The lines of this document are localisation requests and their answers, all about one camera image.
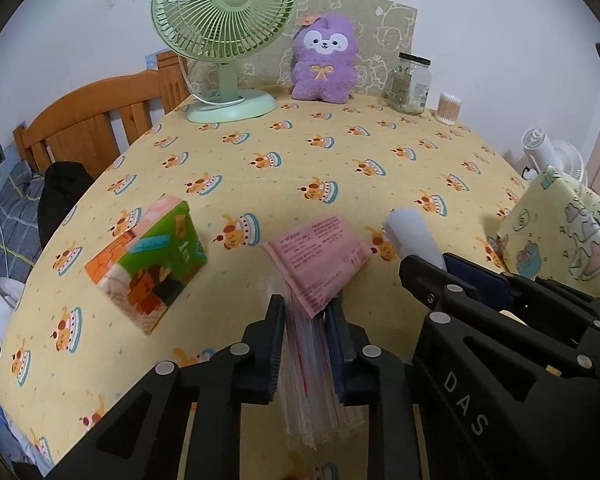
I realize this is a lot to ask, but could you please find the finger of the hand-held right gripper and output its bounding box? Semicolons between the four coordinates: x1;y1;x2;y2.
442;254;600;322
399;255;600;378

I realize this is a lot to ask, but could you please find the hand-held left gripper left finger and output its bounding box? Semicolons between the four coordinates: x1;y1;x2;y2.
45;294;287;480

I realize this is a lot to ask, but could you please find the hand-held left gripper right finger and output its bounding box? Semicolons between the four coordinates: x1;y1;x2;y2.
325;297;417;480

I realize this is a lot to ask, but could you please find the white sock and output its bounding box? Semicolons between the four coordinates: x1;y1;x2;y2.
382;207;447;270

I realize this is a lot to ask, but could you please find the pink packet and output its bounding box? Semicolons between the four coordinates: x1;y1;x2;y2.
260;213;373;448

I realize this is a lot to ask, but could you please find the yellow printed box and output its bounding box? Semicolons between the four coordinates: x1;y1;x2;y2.
495;165;600;306

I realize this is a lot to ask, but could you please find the white floor fan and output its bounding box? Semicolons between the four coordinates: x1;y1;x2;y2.
521;127;588;186

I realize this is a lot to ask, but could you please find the colourful tissue packet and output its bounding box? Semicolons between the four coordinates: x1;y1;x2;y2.
85;195;208;336

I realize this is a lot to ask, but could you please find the yellow printed tablecloth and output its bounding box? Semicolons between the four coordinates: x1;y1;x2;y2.
0;87;546;480

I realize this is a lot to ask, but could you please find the cotton swab container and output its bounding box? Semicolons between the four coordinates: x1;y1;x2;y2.
434;92;463;126

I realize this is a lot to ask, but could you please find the glass jar with dark lid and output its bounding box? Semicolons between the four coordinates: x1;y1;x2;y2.
387;52;432;115

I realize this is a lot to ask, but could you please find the purple plush toy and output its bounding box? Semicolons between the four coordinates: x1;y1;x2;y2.
291;15;361;103

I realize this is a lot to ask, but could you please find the printed beige board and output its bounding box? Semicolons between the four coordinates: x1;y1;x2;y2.
187;0;418;98

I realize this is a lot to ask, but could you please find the black cloth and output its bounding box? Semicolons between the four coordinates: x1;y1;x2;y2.
37;161;96;251

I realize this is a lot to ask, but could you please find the white plastic bag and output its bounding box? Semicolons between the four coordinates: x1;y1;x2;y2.
0;277;28;331

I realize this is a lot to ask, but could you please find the blue plaid bedding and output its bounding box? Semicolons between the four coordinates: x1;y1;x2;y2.
0;165;48;281

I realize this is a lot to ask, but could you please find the wooden bed headboard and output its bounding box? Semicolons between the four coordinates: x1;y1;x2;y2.
12;51;191;176

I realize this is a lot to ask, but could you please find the green desk fan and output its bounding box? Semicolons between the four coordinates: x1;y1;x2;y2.
151;0;300;124

